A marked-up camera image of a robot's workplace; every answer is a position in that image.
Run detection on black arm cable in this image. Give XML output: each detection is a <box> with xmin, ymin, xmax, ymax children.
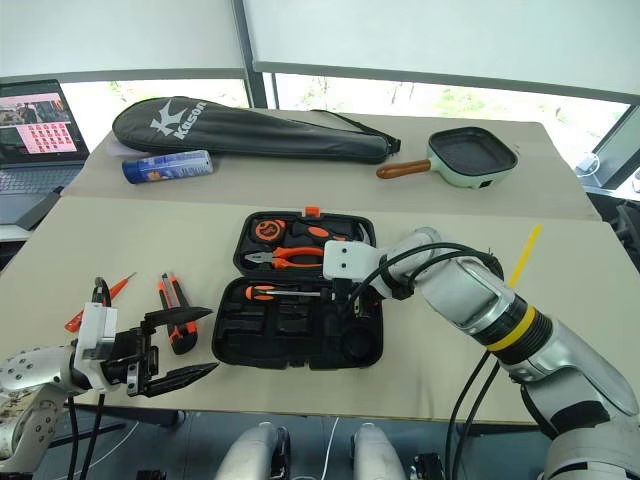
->
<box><xmin>64</xmin><ymin>276</ymin><xmax>112</xmax><ymax>476</ymax></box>
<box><xmin>347</xmin><ymin>242</ymin><xmax>506</xmax><ymax>480</ymax></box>

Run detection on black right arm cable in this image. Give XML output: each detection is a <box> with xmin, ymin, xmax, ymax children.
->
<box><xmin>347</xmin><ymin>242</ymin><xmax>506</xmax><ymax>480</ymax></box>

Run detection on orange black screwdriver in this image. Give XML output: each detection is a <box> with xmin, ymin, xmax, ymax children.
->
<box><xmin>242</xmin><ymin>283</ymin><xmax>334</xmax><ymax>303</ymax></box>

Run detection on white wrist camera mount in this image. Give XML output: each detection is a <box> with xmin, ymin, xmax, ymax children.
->
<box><xmin>322</xmin><ymin>240</ymin><xmax>389</xmax><ymax>282</ymax></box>
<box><xmin>73</xmin><ymin>301</ymin><xmax>120</xmax><ymax>394</ymax></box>

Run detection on orange black tape measure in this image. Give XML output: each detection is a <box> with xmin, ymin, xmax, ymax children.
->
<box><xmin>248</xmin><ymin>218</ymin><xmax>284</xmax><ymax>243</ymax></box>

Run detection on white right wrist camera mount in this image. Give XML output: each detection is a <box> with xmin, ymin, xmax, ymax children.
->
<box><xmin>322</xmin><ymin>240</ymin><xmax>389</xmax><ymax>282</ymax></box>

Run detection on dark window frame post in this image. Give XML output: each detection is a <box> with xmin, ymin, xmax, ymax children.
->
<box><xmin>233</xmin><ymin>0</ymin><xmax>277</xmax><ymax>109</ymax></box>

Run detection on mint pan with wooden handle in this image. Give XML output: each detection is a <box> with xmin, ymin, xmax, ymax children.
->
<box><xmin>375</xmin><ymin>126</ymin><xmax>520</xmax><ymax>191</ymax></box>

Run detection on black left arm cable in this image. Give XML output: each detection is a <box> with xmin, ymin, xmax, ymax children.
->
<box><xmin>64</xmin><ymin>276</ymin><xmax>112</xmax><ymax>476</ymax></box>

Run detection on white roller blind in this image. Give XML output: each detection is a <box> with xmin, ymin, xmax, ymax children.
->
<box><xmin>0</xmin><ymin>0</ymin><xmax>250</xmax><ymax>85</ymax></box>
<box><xmin>242</xmin><ymin>0</ymin><xmax>640</xmax><ymax>107</ymax></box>

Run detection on open laptop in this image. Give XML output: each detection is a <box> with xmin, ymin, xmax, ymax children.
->
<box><xmin>0</xmin><ymin>78</ymin><xmax>91</xmax><ymax>226</ymax></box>

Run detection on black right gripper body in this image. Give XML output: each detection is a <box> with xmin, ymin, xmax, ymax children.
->
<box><xmin>329</xmin><ymin>277</ymin><xmax>384</xmax><ymax>321</ymax></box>

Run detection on orange black utility knife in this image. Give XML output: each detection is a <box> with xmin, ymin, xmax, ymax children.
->
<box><xmin>157</xmin><ymin>272</ymin><xmax>200</xmax><ymax>356</ymax></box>

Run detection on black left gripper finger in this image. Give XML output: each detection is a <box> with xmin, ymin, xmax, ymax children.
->
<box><xmin>143</xmin><ymin>362</ymin><xmax>221</xmax><ymax>399</ymax></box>
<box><xmin>144</xmin><ymin>306</ymin><xmax>215</xmax><ymax>327</ymax></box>

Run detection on black orange tool handle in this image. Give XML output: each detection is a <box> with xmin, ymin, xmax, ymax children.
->
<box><xmin>291</xmin><ymin>222</ymin><xmax>352</xmax><ymax>243</ymax></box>

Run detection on black plastic tool case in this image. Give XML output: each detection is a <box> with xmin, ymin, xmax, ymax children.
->
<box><xmin>211</xmin><ymin>205</ymin><xmax>386</xmax><ymax>372</ymax></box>

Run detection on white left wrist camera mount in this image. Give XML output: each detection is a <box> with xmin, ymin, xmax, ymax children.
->
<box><xmin>73</xmin><ymin>301</ymin><xmax>120</xmax><ymax>394</ymax></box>

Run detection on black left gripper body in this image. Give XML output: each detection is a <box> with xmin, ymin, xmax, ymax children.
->
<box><xmin>102</xmin><ymin>312</ymin><xmax>162</xmax><ymax>399</ymax></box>

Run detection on blue printed cylinder can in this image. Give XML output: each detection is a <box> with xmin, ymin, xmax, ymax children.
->
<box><xmin>121</xmin><ymin>149</ymin><xmax>215</xmax><ymax>186</ymax></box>

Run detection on slim orange screwdriver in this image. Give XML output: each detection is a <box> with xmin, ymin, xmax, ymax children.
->
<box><xmin>63</xmin><ymin>271</ymin><xmax>138</xmax><ymax>332</ymax></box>

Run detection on black Kason racket bag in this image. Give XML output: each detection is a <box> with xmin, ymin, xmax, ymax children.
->
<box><xmin>111</xmin><ymin>95</ymin><xmax>402</xmax><ymax>165</ymax></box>

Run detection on silver rounded shape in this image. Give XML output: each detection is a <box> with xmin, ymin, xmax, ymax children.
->
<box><xmin>219</xmin><ymin>422</ymin><xmax>291</xmax><ymax>480</ymax></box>
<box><xmin>349</xmin><ymin>422</ymin><xmax>407</xmax><ymax>480</ymax></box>

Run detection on yellow strip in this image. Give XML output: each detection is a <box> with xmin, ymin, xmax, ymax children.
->
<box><xmin>506</xmin><ymin>224</ymin><xmax>544</xmax><ymax>290</ymax></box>

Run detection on orange handled pliers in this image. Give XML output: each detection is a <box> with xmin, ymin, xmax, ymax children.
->
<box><xmin>243</xmin><ymin>246</ymin><xmax>326</xmax><ymax>272</ymax></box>

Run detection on small white sill object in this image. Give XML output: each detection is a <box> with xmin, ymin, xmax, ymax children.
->
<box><xmin>574</xmin><ymin>152</ymin><xmax>601</xmax><ymax>177</ymax></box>

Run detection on white floor cable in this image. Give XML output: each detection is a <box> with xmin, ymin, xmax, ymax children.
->
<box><xmin>322</xmin><ymin>417</ymin><xmax>342</xmax><ymax>480</ymax></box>

